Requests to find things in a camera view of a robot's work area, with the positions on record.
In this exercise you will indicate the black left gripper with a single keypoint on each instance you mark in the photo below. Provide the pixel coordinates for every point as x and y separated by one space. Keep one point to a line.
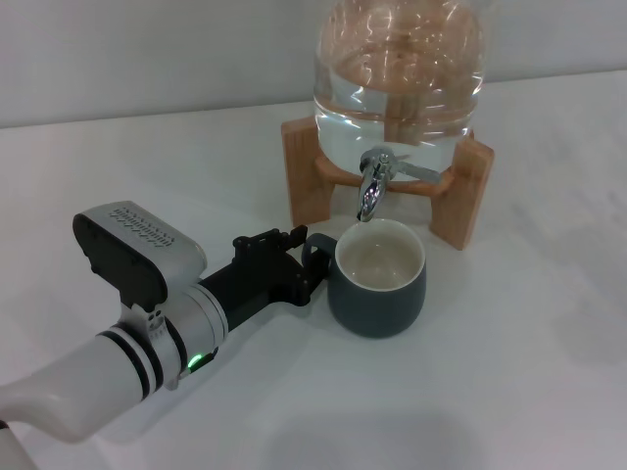
259 284

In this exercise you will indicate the dark teal ceramic mug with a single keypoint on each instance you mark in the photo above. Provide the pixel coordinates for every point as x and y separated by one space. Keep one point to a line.
377 303

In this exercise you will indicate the chrome dispenser faucet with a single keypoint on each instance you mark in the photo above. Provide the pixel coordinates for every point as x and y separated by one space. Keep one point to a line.
371 196

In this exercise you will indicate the light wooden dispenser stand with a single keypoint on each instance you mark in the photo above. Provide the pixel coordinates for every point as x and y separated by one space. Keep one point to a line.
303 166

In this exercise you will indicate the clear glass water dispenser jar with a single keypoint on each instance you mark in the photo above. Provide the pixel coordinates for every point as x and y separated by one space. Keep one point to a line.
392 112

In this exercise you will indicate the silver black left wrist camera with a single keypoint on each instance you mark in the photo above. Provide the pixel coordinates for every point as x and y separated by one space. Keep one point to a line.
130 254

